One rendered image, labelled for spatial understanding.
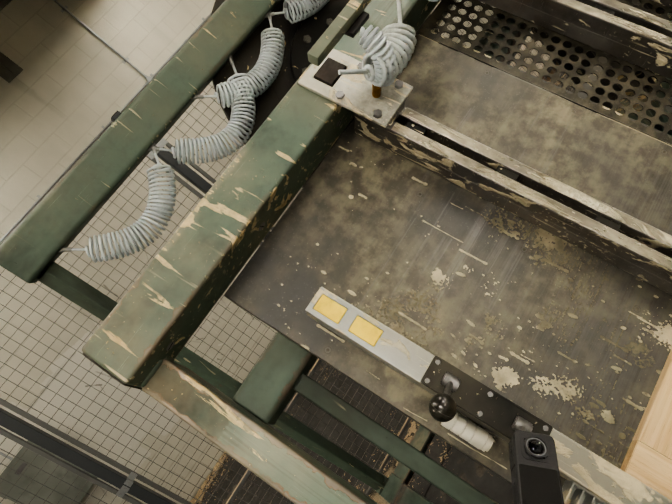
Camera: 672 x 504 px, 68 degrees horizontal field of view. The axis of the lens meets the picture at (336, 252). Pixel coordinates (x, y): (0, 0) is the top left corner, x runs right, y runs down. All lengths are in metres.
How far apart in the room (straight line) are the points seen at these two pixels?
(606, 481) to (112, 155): 1.18
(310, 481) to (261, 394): 0.18
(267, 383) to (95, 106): 4.83
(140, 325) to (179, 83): 0.73
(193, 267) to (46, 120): 4.74
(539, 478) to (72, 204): 1.09
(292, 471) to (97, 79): 5.11
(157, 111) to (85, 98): 4.24
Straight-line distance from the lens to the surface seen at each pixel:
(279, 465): 0.81
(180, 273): 0.85
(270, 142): 0.92
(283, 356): 0.91
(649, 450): 0.94
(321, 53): 0.81
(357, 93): 0.95
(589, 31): 1.23
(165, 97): 1.37
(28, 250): 1.31
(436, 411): 0.71
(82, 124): 5.50
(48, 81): 5.64
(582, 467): 0.87
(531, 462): 0.61
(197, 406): 0.85
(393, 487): 1.96
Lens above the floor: 1.98
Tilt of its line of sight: 18 degrees down
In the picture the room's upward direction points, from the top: 51 degrees counter-clockwise
